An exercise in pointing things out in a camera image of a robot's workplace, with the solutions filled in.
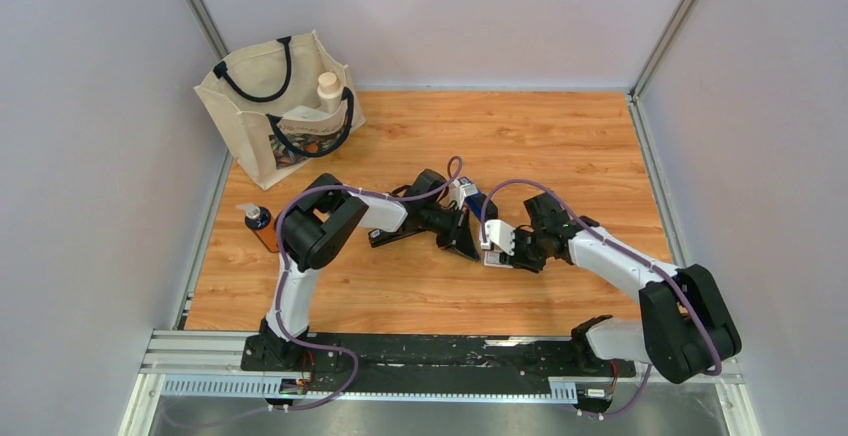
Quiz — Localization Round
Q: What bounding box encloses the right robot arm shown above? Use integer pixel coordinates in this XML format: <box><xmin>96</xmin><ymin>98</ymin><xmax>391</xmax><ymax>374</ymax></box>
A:
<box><xmin>480</xmin><ymin>193</ymin><xmax>742</xmax><ymax>384</ymax></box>

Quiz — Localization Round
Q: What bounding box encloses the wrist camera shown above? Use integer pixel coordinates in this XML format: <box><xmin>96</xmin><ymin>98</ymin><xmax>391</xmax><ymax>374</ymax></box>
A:
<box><xmin>448</xmin><ymin>177</ymin><xmax>480</xmax><ymax>208</ymax></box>
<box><xmin>479</xmin><ymin>219</ymin><xmax>515</xmax><ymax>256</ymax></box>

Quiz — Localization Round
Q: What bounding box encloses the white paper in bag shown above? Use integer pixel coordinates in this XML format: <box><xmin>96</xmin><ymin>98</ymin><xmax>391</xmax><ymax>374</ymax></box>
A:
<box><xmin>282</xmin><ymin>105</ymin><xmax>332</xmax><ymax>123</ymax></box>

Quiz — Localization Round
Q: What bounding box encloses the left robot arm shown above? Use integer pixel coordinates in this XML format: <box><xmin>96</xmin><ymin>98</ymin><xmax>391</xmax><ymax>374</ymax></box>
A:
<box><xmin>241</xmin><ymin>169</ymin><xmax>480</xmax><ymax>371</ymax></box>

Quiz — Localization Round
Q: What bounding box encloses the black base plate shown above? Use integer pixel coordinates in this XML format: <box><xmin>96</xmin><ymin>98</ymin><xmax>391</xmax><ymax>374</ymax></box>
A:
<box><xmin>240</xmin><ymin>332</ymin><xmax>636</xmax><ymax>396</ymax></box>

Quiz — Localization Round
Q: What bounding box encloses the orange pump bottle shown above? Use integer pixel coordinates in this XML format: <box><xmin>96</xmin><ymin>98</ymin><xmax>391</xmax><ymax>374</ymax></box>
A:
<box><xmin>236</xmin><ymin>203</ymin><xmax>279</xmax><ymax>253</ymax></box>

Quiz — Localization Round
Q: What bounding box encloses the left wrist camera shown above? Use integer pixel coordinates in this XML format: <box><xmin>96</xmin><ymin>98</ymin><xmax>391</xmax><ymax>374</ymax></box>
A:
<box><xmin>448</xmin><ymin>177</ymin><xmax>480</xmax><ymax>208</ymax></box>

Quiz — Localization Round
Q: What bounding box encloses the red white staple box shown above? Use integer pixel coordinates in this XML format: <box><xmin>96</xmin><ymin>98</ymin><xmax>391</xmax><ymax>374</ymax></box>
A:
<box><xmin>482</xmin><ymin>250</ymin><xmax>512</xmax><ymax>269</ymax></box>

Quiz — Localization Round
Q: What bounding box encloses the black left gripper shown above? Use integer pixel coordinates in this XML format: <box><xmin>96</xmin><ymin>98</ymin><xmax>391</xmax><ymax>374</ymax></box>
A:
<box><xmin>420</xmin><ymin>203</ymin><xmax>480</xmax><ymax>262</ymax></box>

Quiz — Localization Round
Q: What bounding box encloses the cream canvas tote bag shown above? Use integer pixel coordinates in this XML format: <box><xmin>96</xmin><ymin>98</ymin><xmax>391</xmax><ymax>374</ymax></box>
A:
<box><xmin>194</xmin><ymin>32</ymin><xmax>366</xmax><ymax>190</ymax></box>

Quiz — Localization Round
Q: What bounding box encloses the black stapler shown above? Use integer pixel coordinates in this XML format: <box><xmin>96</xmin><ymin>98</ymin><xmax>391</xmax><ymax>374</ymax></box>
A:
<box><xmin>368</xmin><ymin>217</ymin><xmax>434</xmax><ymax>248</ymax></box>

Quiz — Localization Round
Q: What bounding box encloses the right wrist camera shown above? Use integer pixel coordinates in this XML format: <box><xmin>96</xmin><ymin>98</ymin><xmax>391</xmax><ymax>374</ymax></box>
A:
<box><xmin>479</xmin><ymin>219</ymin><xmax>515</xmax><ymax>256</ymax></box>

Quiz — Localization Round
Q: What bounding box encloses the beige bottle in bag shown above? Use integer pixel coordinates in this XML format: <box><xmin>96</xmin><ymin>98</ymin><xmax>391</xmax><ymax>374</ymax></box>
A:
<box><xmin>316</xmin><ymin>71</ymin><xmax>344</xmax><ymax>114</ymax></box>

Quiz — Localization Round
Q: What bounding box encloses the aluminium rail frame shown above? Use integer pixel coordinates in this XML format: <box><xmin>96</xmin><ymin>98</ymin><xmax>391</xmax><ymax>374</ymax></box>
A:
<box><xmin>121</xmin><ymin>330</ymin><xmax>761</xmax><ymax>435</ymax></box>

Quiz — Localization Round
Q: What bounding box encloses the blue tape dispenser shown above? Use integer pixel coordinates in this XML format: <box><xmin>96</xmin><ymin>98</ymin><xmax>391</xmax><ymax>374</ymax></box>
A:
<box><xmin>465</xmin><ymin>193</ymin><xmax>499</xmax><ymax>221</ymax></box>

